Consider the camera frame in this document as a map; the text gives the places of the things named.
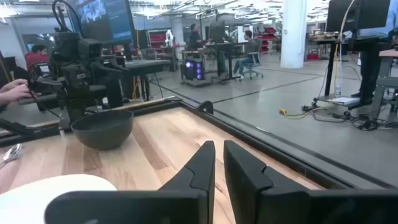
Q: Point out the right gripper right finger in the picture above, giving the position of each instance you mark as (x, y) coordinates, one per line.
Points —
(248, 186)

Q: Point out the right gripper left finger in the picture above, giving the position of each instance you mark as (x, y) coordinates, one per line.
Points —
(192, 186)

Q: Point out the dark grey bowl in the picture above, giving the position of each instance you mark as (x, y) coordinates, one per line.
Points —
(102, 133)

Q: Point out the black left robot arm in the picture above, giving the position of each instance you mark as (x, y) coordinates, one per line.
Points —
(66, 46)

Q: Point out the person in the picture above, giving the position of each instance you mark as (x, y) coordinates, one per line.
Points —
(247, 53)
(195, 35)
(36, 57)
(370, 71)

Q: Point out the person's hand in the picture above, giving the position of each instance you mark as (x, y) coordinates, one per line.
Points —
(14, 84)
(15, 95)

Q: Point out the grey work table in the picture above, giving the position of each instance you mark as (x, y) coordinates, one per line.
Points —
(146, 65)

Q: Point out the black table clamp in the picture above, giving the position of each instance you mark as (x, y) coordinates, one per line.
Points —
(205, 107)

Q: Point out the silver metal spoon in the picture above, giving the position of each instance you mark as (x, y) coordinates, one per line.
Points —
(12, 153)

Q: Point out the computer tower with lights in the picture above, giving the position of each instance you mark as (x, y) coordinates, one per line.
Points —
(192, 70)

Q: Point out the grey office chair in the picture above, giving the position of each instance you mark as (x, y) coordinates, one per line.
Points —
(255, 63)

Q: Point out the white round plate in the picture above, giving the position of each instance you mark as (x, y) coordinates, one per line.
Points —
(25, 199)

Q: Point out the clear plastic bottle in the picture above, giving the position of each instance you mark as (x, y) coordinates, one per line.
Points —
(338, 91)

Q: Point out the black office desk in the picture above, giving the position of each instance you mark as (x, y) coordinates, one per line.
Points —
(225, 49)

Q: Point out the small dark desk monitor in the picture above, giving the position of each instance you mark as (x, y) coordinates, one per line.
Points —
(217, 31)

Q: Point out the red storage bin shelf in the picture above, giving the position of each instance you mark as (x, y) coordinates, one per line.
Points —
(269, 39)

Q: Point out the black rolling monitor stand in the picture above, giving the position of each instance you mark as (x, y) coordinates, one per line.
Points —
(331, 62)

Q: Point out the white building column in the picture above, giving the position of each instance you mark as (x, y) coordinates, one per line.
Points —
(293, 34)

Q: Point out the grey metal table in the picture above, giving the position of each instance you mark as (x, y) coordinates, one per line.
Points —
(384, 81)

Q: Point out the black monitor on stand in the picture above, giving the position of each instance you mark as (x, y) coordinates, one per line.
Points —
(357, 15)

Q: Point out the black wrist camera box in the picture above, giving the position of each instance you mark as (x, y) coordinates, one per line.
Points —
(90, 48)

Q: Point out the large wall monitor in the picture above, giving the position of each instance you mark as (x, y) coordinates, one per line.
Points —
(105, 18)

